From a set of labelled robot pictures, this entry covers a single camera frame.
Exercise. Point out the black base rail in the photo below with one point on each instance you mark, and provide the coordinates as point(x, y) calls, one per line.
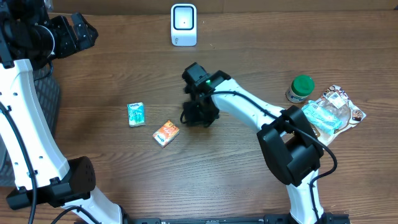
point(217, 221)

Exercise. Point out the green lid jar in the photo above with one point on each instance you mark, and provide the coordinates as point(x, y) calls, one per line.
point(300, 88)

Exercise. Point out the blue white package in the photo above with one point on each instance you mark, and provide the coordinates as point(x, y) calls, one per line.
point(136, 114)

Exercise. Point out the white barcode scanner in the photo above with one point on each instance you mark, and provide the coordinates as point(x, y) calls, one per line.
point(183, 25)

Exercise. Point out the orange tissue pack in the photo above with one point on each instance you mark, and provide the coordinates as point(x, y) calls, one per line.
point(166, 133)

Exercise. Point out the grey plastic mesh basket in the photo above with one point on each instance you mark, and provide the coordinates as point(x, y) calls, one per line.
point(48, 93)

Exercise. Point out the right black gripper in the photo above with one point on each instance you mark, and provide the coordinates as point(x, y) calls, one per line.
point(194, 119)

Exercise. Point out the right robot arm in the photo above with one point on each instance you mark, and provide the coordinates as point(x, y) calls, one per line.
point(291, 150)

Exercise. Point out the teal wipes pack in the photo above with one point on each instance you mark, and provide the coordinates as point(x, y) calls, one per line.
point(321, 118)

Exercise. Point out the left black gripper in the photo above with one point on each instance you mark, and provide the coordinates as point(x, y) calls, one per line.
point(87, 34)

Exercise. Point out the beige paper pouch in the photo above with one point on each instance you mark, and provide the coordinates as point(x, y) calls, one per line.
point(337, 101)

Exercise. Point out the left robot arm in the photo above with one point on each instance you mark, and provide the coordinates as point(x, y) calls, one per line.
point(30, 40)

